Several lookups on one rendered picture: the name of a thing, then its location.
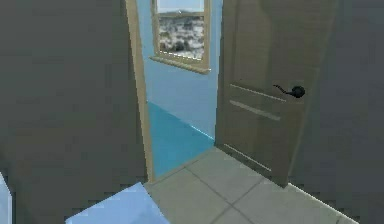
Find beige panelled room door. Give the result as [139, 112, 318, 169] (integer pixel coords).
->
[214, 0, 340, 189]

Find beige framed window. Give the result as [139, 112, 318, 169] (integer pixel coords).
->
[148, 0, 212, 75]

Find black lever door handle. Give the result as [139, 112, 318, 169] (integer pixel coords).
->
[272, 84, 307, 100]

